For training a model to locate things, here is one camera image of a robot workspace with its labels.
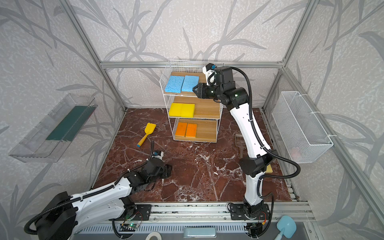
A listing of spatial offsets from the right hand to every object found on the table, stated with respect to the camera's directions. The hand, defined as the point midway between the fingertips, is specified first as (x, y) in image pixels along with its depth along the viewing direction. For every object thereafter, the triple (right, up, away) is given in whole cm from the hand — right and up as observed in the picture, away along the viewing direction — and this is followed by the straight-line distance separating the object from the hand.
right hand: (196, 84), depth 70 cm
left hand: (-15, -42, +15) cm, 47 cm away
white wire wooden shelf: (-2, -16, +14) cm, 21 cm away
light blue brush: (+43, -67, -1) cm, 80 cm away
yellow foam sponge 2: (-5, -12, +13) cm, 18 cm away
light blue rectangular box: (+2, -66, -6) cm, 66 cm away
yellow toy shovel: (-35, -24, +37) cm, 56 cm away
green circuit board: (-33, -69, +1) cm, 77 cm away
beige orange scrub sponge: (-12, -24, +36) cm, 45 cm away
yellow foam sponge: (-12, -11, +12) cm, 21 cm away
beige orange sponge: (-5, -24, +34) cm, 42 cm away
